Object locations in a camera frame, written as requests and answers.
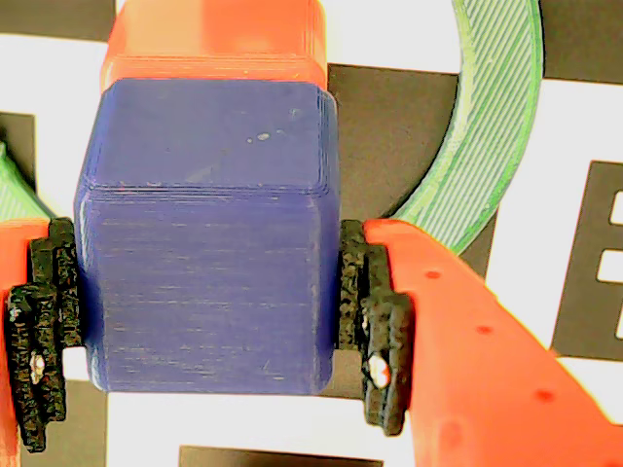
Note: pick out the red cube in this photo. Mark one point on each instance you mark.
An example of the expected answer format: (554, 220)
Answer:
(214, 34)

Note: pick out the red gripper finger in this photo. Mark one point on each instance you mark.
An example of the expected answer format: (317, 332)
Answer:
(487, 379)
(34, 316)

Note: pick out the checkerboard marker mat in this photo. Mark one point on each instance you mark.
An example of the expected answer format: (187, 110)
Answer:
(560, 146)

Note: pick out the blue cube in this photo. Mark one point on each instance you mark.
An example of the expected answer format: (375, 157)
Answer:
(204, 243)

